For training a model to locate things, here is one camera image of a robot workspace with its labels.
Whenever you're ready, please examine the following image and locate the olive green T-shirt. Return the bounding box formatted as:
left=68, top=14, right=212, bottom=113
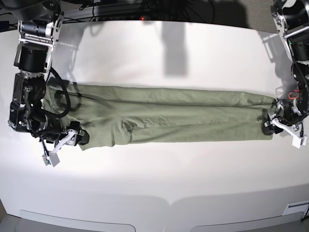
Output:
left=42, top=77, right=278, bottom=152

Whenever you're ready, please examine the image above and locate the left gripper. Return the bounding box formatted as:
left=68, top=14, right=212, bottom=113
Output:
left=262, top=110, right=289, bottom=135

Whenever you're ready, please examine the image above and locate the white label sticker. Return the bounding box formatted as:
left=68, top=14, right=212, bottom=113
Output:
left=283, top=202, right=309, bottom=216

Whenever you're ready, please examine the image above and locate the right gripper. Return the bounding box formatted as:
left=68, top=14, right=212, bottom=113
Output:
left=38, top=121, right=90, bottom=146

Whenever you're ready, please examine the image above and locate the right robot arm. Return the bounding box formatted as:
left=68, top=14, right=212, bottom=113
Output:
left=0, top=0, right=90, bottom=145

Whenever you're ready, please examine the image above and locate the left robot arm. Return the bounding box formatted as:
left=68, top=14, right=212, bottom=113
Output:
left=262, top=0, right=309, bottom=135

